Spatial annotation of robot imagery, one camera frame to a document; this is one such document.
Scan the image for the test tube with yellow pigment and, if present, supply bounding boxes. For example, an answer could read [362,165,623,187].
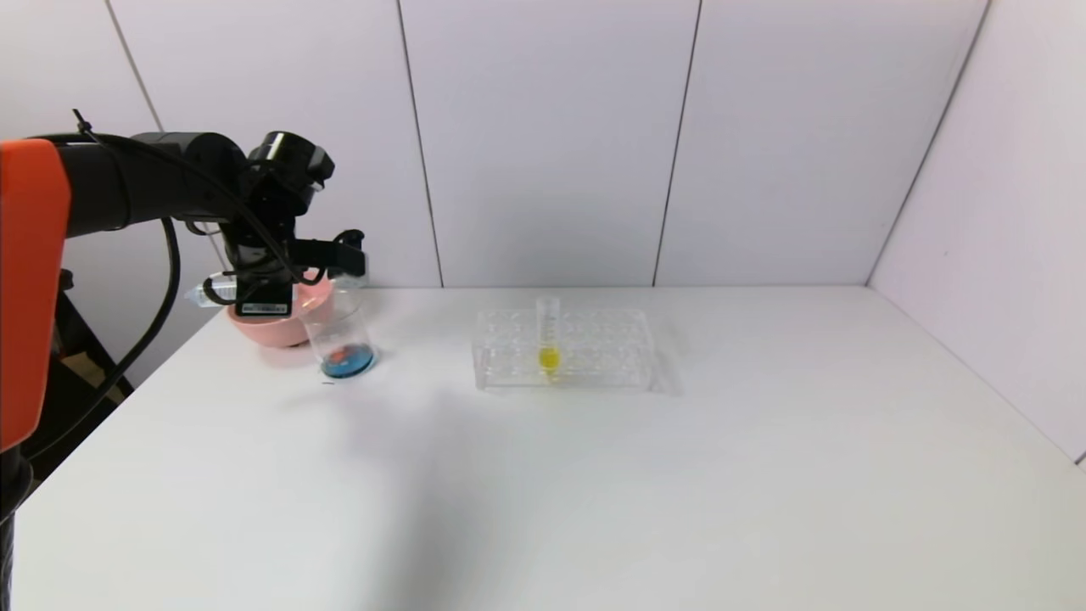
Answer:
[536,295,562,379]

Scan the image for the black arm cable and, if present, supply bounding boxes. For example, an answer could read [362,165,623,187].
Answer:
[24,217,182,461]

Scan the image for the brown cardboard box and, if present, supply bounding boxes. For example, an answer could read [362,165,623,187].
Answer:
[61,350,130,398]

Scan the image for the test tube with blue pigment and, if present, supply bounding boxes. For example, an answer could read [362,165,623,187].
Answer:
[185,283,240,309]

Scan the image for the pink bowl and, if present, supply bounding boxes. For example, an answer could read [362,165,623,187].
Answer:
[226,276,334,349]

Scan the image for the black robot torso column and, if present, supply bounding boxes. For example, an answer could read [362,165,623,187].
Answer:
[0,441,36,611]

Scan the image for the clear glass beaker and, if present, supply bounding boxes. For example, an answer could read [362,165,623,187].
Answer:
[300,287,377,380]

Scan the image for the clear acrylic test tube rack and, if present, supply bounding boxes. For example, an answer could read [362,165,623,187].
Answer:
[473,305,659,393]

